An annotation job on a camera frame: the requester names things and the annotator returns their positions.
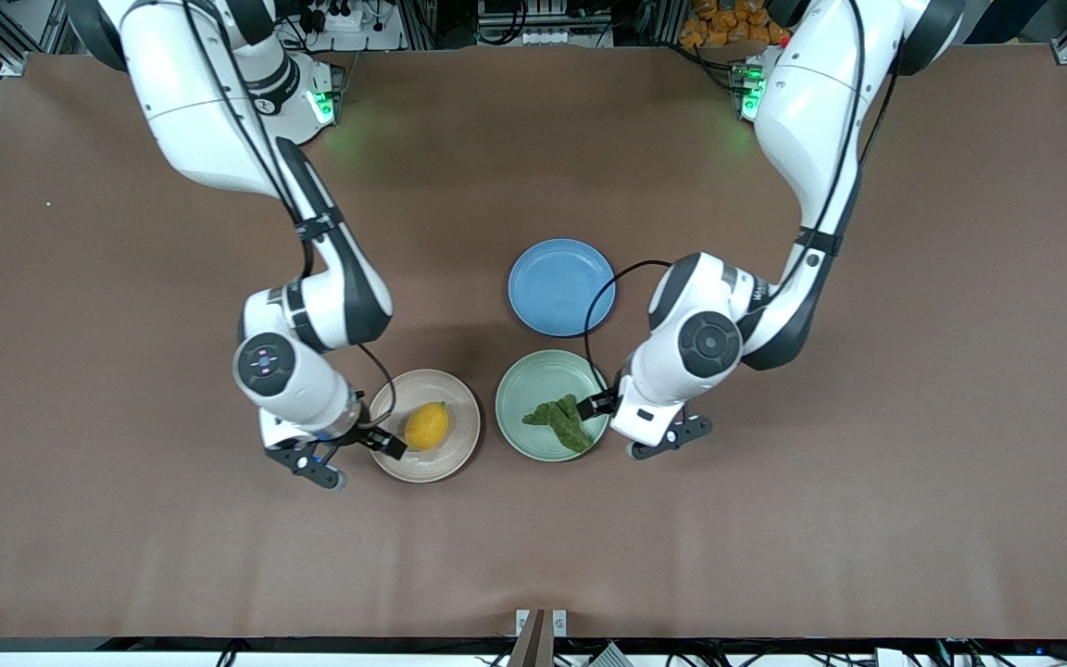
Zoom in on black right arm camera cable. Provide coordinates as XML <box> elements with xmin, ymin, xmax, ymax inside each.
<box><xmin>356</xmin><ymin>343</ymin><xmax>397</xmax><ymax>425</ymax></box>

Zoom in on camera stand post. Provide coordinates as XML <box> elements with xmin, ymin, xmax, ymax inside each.
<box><xmin>508</xmin><ymin>610</ymin><xmax>549</xmax><ymax>667</ymax></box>

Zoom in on yellow lemon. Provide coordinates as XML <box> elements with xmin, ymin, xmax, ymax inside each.
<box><xmin>404</xmin><ymin>401</ymin><xmax>450</xmax><ymax>452</ymax></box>

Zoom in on orange items box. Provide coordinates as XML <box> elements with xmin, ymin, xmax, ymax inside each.
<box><xmin>679</xmin><ymin>0</ymin><xmax>789</xmax><ymax>49</ymax></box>

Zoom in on blue plate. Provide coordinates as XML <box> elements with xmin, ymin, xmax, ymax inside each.
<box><xmin>508</xmin><ymin>238</ymin><xmax>618</xmax><ymax>338</ymax></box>

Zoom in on white power strip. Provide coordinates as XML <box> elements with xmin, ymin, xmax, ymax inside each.
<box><xmin>297</xmin><ymin>0</ymin><xmax>382</xmax><ymax>33</ymax></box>

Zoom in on beige pink plate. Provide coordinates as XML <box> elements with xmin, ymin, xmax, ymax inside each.
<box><xmin>366</xmin><ymin>369</ymin><xmax>482</xmax><ymax>484</ymax></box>

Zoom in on brown table mat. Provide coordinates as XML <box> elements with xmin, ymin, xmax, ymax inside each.
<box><xmin>0</xmin><ymin>46</ymin><xmax>1067</xmax><ymax>640</ymax></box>

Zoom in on aluminium profile bars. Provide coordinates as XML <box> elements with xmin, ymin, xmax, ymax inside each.
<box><xmin>399</xmin><ymin>0</ymin><xmax>442</xmax><ymax>52</ymax></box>

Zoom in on aluminium angle bracket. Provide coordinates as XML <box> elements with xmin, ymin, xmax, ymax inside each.
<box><xmin>515</xmin><ymin>609</ymin><xmax>568</xmax><ymax>640</ymax></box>

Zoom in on green lettuce leaf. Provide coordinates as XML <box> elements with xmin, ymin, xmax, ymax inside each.
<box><xmin>521</xmin><ymin>394</ymin><xmax>596</xmax><ymax>455</ymax></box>

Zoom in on light green plate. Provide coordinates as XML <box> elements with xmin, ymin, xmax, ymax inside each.
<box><xmin>495</xmin><ymin>349</ymin><xmax>611</xmax><ymax>462</ymax></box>

